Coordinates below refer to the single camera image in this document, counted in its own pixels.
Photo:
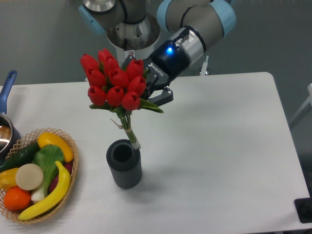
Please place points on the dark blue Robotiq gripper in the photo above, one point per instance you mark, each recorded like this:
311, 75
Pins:
168, 61

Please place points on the red tulip bouquet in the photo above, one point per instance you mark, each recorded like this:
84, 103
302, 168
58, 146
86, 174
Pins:
122, 96

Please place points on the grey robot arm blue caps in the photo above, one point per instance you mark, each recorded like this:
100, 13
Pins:
133, 31

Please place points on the dark grey ribbed vase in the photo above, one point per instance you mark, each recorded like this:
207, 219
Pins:
125, 163

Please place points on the yellow squash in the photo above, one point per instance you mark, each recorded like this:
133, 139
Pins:
48, 138

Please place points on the purple red vegetable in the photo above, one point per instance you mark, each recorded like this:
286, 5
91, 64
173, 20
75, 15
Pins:
53, 184

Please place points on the green bok choy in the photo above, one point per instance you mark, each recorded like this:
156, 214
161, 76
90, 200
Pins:
45, 158

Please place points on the yellow banana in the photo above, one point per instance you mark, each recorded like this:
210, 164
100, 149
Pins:
55, 197

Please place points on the dark green cucumber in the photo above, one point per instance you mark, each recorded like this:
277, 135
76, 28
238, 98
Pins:
23, 156

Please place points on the beige round slice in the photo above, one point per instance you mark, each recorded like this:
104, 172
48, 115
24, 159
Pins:
29, 176

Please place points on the yellow bell pepper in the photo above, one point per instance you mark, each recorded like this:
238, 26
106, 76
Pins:
7, 179

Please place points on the orange fruit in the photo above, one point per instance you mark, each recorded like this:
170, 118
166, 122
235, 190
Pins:
16, 199

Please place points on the woven wicker basket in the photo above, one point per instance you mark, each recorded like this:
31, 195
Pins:
23, 142

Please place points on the black device at table edge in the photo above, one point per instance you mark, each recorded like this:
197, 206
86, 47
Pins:
304, 209

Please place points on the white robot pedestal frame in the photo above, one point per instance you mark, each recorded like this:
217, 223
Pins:
105, 65

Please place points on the blue handled saucepan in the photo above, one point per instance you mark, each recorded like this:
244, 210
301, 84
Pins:
9, 135

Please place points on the white furniture frame right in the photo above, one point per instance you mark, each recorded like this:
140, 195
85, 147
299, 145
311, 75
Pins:
303, 109

